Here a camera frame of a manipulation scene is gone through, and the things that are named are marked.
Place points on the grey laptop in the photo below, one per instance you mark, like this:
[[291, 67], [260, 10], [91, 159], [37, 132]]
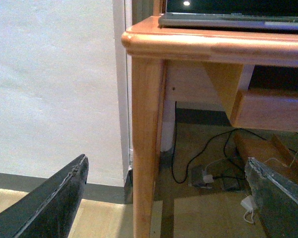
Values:
[[247, 14]]

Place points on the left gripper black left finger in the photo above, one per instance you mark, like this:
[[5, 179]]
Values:
[[49, 210]]

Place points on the wooden keyboard tray drawer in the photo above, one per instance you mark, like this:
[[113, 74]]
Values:
[[265, 109]]

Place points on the wooden desk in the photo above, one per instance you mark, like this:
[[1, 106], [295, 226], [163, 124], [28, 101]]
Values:
[[229, 59]]

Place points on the grey power strip on floor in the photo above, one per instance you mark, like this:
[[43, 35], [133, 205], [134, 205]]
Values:
[[229, 183]]

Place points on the white charger plug on floor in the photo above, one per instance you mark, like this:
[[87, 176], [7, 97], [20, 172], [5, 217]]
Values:
[[207, 178]]

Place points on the white power adapter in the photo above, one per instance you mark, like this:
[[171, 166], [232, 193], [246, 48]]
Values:
[[249, 205]]

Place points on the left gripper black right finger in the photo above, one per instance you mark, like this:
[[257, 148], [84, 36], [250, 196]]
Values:
[[276, 198]]

